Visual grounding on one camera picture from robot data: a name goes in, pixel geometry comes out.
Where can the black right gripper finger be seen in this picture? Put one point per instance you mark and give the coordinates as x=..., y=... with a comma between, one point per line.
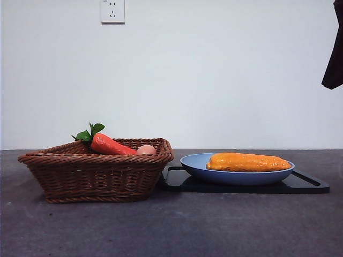
x=336, y=61

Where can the yellow orange corn cob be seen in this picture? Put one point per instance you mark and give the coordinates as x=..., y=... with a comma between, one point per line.
x=249, y=162

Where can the blue round plate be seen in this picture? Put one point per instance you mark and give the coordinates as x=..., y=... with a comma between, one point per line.
x=201, y=166

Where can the brown wicker basket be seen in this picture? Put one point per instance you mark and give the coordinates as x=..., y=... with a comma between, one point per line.
x=93, y=179

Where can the black cutting board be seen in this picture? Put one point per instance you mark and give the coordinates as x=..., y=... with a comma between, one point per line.
x=268, y=188

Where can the brown egg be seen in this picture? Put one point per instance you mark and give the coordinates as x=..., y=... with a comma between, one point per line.
x=147, y=150

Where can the orange carrot with green leaves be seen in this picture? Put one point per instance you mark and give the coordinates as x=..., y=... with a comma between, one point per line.
x=104, y=143

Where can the white wall socket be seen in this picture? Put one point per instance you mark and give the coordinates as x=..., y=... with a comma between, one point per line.
x=112, y=13

